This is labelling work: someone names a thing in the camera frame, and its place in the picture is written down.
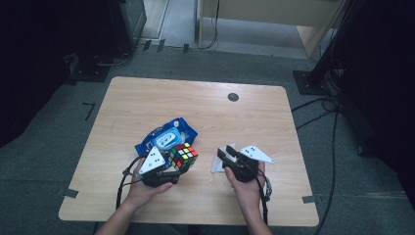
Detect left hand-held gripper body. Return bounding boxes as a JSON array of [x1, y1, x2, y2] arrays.
[[138, 145, 181, 189]]

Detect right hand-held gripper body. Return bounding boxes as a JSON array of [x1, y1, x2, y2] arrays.
[[222, 145, 275, 183]]

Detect multicoloured puzzle cube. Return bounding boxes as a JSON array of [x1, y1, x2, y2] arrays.
[[167, 142, 200, 173]]

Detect blue wet wipes pack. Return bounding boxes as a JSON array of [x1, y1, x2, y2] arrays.
[[134, 117, 199, 158]]

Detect person's right hand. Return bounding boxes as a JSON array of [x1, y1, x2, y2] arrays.
[[224, 162, 266, 211]]

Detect person's left hand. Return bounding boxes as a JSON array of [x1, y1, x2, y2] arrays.
[[124, 176, 174, 212]]

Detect person's legs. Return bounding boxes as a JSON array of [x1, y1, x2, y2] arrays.
[[128, 223, 251, 235]]

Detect black angled floor tape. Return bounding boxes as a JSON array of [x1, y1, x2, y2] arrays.
[[81, 102, 97, 122]]

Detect black flat stand base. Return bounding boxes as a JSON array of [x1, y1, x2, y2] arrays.
[[67, 53, 113, 84]]

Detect black metal stand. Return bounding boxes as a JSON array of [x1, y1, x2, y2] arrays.
[[292, 0, 356, 98]]

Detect dark glass-fronted cabinet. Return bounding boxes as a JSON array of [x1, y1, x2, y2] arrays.
[[107, 0, 148, 57]]

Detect light wooden cabinet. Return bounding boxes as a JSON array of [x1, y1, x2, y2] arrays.
[[195, 0, 347, 61]]

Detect dark curtain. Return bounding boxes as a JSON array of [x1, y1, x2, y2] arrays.
[[0, 0, 122, 149], [339, 0, 415, 211]]

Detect right hand-held gripper cable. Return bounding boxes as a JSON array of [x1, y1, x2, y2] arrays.
[[256, 173, 273, 227]]

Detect hand-held gripper cable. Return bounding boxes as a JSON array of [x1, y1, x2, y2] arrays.
[[256, 173, 273, 227], [115, 155, 147, 211]]

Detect left hand-held gripper cable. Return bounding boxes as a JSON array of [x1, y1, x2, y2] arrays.
[[115, 155, 147, 211]]

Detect long black floor cable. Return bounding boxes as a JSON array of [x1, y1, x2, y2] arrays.
[[313, 107, 341, 235]]

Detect black looped floor cable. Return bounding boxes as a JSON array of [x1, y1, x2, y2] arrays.
[[291, 96, 343, 131]]

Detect black hanging cable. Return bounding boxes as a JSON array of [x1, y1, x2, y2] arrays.
[[186, 0, 220, 52]]

